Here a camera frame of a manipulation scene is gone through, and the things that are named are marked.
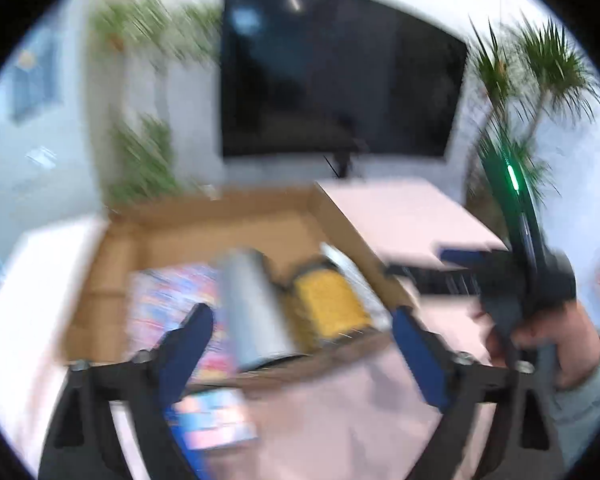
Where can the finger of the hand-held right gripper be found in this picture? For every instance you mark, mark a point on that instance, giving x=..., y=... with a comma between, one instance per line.
x=435, y=280
x=462, y=256

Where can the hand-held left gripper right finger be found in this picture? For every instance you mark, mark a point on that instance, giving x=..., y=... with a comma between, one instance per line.
x=422, y=360

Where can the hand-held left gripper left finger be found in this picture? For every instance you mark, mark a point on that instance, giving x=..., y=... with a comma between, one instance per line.
x=180, y=360

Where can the small colourful printed box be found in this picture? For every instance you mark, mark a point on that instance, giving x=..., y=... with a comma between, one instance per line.
x=212, y=417

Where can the brown cardboard box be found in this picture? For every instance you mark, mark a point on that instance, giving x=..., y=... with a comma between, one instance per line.
x=180, y=230

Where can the person's right forearm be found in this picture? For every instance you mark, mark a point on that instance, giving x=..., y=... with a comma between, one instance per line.
x=595, y=410

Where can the person's right hand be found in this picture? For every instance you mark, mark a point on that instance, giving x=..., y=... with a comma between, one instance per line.
x=570, y=340

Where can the white plastic packet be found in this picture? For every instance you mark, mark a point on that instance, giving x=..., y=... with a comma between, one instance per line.
x=357, y=280

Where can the silver cylindrical can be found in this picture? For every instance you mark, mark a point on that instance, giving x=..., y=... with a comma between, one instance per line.
x=252, y=305

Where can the yellow packet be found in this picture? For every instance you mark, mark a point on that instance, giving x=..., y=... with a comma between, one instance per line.
x=332, y=305

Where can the leafy green potted plant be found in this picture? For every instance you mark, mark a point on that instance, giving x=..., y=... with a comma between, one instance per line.
x=142, y=160

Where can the spiky green palm plant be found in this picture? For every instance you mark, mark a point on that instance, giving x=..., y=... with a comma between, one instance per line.
x=540, y=65

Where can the black television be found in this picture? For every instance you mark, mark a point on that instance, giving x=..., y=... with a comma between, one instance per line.
x=340, y=70

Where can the hanging green plant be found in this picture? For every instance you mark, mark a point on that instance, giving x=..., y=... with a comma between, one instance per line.
x=150, y=25

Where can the blue framed wall picture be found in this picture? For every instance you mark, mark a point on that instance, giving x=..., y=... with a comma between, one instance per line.
x=32, y=75

